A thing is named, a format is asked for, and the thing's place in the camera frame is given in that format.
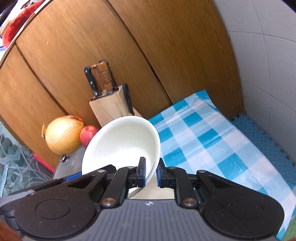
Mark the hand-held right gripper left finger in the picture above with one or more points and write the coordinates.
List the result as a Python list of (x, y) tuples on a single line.
[(142, 172)]

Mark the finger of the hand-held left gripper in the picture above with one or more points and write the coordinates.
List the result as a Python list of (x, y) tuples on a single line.
[(50, 184)]

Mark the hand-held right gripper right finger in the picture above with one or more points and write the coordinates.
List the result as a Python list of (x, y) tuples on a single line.
[(159, 176)]

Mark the cream bowl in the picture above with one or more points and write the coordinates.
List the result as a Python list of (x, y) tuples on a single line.
[(120, 141), (159, 193)]

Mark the grey pan lid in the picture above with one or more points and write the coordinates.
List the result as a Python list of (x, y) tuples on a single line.
[(71, 166)]

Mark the leaf patterned glass panel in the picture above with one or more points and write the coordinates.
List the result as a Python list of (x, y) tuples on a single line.
[(20, 157)]

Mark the yellow pomelo in net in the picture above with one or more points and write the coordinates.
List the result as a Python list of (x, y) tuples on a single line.
[(63, 135)]

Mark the blue white checked tablecloth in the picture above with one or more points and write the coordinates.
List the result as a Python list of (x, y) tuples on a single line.
[(208, 143)]

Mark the red apple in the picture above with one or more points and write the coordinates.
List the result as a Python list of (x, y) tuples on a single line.
[(87, 135)]

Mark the wooden knife block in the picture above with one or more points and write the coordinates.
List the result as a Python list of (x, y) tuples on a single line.
[(111, 106)]

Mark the blue foam floor mat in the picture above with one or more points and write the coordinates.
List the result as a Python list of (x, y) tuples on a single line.
[(266, 136)]

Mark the wooden cabinet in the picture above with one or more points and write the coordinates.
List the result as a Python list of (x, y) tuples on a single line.
[(115, 34)]

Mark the red fluffy item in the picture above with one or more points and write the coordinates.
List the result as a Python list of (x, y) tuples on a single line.
[(20, 20)]

